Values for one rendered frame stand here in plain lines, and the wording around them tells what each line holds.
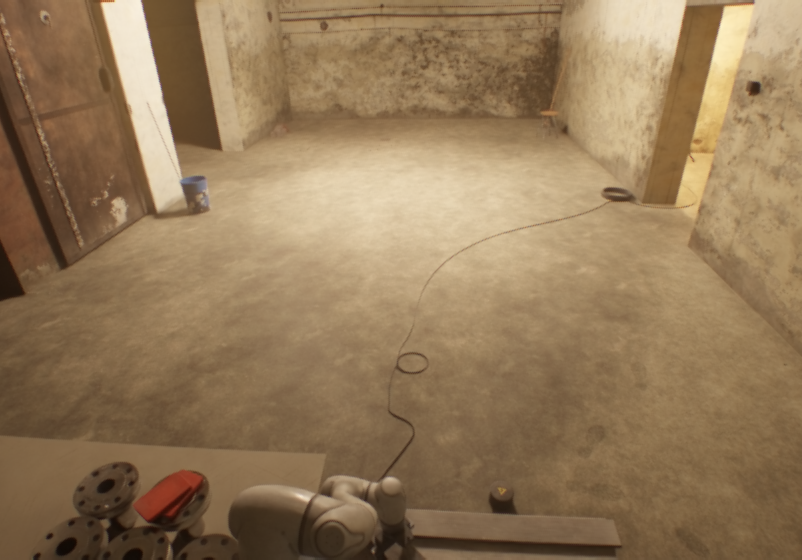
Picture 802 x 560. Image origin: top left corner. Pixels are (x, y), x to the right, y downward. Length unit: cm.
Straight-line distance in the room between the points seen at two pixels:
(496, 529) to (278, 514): 112
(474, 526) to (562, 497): 53
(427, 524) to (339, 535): 100
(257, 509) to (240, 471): 137
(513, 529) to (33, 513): 216
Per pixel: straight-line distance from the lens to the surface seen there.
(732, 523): 262
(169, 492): 218
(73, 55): 561
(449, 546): 202
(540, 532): 208
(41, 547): 234
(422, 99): 1108
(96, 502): 236
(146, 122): 618
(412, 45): 1100
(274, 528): 114
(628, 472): 260
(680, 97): 598
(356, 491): 165
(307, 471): 244
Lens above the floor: 190
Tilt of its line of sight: 29 degrees down
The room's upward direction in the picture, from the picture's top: 1 degrees counter-clockwise
